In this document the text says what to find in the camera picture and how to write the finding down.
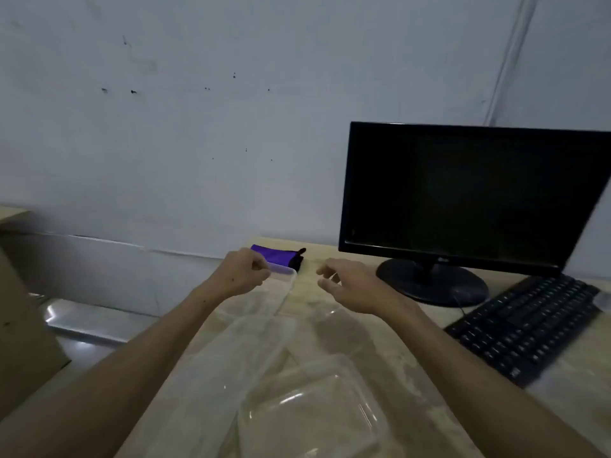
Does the person's right hand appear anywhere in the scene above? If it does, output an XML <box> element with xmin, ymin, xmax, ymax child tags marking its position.
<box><xmin>316</xmin><ymin>258</ymin><xmax>407</xmax><ymax>320</ymax></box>

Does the purple grey cleaning cloth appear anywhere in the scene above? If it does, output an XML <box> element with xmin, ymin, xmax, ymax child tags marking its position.
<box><xmin>250</xmin><ymin>244</ymin><xmax>307</xmax><ymax>274</ymax></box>

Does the light wooden table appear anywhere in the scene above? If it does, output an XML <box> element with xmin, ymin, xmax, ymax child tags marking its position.
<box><xmin>114</xmin><ymin>238</ymin><xmax>611</xmax><ymax>458</ymax></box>

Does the person's right forearm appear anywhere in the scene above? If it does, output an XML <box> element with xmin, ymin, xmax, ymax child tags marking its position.
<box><xmin>377</xmin><ymin>300</ymin><xmax>607</xmax><ymax>458</ymax></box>

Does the person's left forearm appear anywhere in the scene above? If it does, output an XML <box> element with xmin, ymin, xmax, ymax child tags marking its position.
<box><xmin>0</xmin><ymin>286</ymin><xmax>225</xmax><ymax>458</ymax></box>

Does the thin black keyboard cable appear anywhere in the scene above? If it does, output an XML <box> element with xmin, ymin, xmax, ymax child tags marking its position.
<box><xmin>451</xmin><ymin>286</ymin><xmax>468</xmax><ymax>321</ymax></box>

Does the black keyboard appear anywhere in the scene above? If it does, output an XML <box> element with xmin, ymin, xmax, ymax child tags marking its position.
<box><xmin>444</xmin><ymin>274</ymin><xmax>601</xmax><ymax>389</ymax></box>

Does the clear plastic lid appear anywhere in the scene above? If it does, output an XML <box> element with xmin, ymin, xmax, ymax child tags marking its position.
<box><xmin>141</xmin><ymin>317</ymin><xmax>300</xmax><ymax>458</ymax></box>

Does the light wooden side desk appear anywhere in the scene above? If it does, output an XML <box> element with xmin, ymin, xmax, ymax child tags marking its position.
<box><xmin>0</xmin><ymin>207</ymin><xmax>73</xmax><ymax>420</ymax></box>

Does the person's left hand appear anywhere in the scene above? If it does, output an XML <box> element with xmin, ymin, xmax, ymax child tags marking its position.
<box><xmin>202</xmin><ymin>247</ymin><xmax>273</xmax><ymax>302</ymax></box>

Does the black computer monitor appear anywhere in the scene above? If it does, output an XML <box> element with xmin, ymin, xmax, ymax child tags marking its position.
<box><xmin>337</xmin><ymin>121</ymin><xmax>611</xmax><ymax>309</ymax></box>

